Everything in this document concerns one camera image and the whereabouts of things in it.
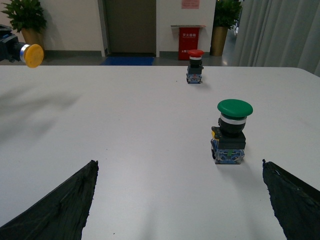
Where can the red push button switch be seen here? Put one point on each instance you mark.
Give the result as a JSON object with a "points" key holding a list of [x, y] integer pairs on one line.
{"points": [[195, 67]]}

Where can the potted plant gold pot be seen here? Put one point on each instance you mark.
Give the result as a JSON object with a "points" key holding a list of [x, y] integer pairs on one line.
{"points": [[226, 14], [27, 16]]}

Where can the right potted plant gold pot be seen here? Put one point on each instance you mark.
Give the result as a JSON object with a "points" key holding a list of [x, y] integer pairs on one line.
{"points": [[226, 14]]}

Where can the yellow push button switch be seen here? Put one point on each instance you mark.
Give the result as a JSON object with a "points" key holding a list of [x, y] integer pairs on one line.
{"points": [[13, 50]]}

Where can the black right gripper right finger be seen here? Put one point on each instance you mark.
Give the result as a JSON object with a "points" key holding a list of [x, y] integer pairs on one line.
{"points": [[295, 203]]}

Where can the pink paper notice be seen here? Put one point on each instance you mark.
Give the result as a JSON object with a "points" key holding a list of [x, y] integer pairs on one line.
{"points": [[190, 4]]}

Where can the left potted plant gold pot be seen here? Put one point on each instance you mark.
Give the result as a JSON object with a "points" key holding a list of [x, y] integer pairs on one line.
{"points": [[27, 16]]}

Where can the green push button switch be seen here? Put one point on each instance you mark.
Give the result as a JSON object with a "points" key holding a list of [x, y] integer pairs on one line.
{"points": [[228, 140]]}

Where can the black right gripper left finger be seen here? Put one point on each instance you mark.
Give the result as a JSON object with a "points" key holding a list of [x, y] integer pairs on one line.
{"points": [[61, 214]]}

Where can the grey door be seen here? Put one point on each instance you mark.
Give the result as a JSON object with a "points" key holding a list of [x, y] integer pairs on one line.
{"points": [[131, 26]]}

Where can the blue floor mat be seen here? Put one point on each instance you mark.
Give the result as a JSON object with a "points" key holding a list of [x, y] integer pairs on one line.
{"points": [[127, 61]]}

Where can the red fire extinguisher box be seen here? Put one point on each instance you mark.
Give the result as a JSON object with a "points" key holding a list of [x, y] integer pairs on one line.
{"points": [[188, 38]]}

